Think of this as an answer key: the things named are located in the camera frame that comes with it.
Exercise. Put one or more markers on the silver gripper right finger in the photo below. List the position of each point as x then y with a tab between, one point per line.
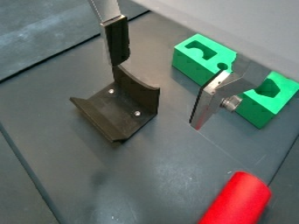
220	92

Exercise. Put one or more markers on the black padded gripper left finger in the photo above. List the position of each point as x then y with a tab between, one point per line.
113	28

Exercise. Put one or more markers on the red cylinder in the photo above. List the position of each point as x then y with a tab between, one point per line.
240	201

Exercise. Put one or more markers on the green shape sorter board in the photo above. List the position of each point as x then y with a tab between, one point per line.
199	58

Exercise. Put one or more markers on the black curved cradle stand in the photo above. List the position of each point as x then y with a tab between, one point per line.
121	107

